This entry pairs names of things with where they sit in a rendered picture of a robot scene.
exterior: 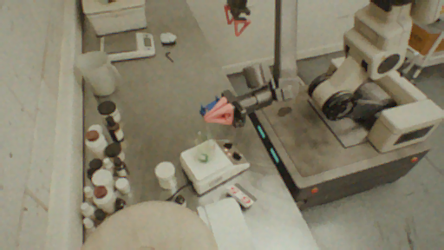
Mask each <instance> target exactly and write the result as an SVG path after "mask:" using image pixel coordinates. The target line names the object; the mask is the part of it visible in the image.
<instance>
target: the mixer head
mask: <svg viewBox="0 0 444 250"><path fill-rule="evenodd" d="M80 250H257V249H256V247H255V246H254V242H253V239H252V238H251V234H250V232H249V230H248V226H247V225H246V223H245V219H244V216H243V214H242V211H241V210H240V207H239V204H238V203H237V201H236V200H235V199H234V198H232V197H231V198H227V199H223V200H220V201H215V202H212V203H210V204H207V205H204V207H202V206H200V207H197V210H194V211H192V210H190V209H189V208H187V207H183V206H182V205H179V204H177V203H174V202H169V201H146V202H139V203H136V204H134V205H132V206H128V207H126V208H123V209H122V210H120V211H119V212H116V213H115V214H112V215H111V216H110V217H109V218H107V219H106V220H105V221H103V222H102V223H101V224H100V226H98V227H97V228H96V229H95V230H94V232H93V233H91V234H90V235H89V237H88V238H87V239H86V242H84V244H83V245H82V248H81V249H80Z"/></svg>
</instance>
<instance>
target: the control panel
mask: <svg viewBox="0 0 444 250"><path fill-rule="evenodd" d="M226 141H228V142H231V141H230V140H226ZM226 141H216V142H217V145H219V147H220V148H221V150H222V151H223V152H224V154H225V156H227V157H228V159H229V160H230V161H231V163H232V164H233V165H242V164H246V163H248V162H247V160H246V159H245V158H244V156H243V157H242V159H241V160H240V161H236V160H234V159H233V158H232V155H233V152H234V151H236V152H237V153H239V151H238V150H237V149H236V147H235V146H234V145H232V148H231V149H227V148H225V147H224V146H223V143H224V142H226ZM225 150H227V151H225ZM229 154H231V155H229ZM239 154H240V153H239Z"/></svg>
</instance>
